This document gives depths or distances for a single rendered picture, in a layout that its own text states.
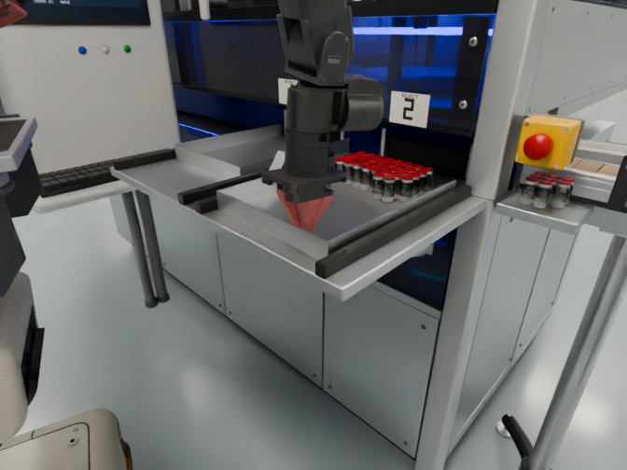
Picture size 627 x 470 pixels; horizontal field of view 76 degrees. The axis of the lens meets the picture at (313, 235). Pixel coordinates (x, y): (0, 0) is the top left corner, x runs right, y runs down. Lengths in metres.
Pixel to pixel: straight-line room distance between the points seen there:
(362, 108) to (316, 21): 0.13
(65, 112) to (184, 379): 0.98
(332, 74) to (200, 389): 1.32
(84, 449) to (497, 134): 1.12
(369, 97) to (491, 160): 0.31
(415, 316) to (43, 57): 1.12
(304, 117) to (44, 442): 1.02
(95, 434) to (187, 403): 0.44
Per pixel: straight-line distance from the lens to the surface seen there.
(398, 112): 0.86
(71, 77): 1.31
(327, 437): 1.44
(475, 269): 0.86
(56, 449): 1.23
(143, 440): 1.53
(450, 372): 1.03
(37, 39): 1.29
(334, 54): 0.48
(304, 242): 0.56
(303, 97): 0.50
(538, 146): 0.72
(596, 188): 0.86
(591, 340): 1.03
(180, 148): 1.02
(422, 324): 1.00
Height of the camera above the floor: 1.16
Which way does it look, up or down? 27 degrees down
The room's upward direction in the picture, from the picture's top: straight up
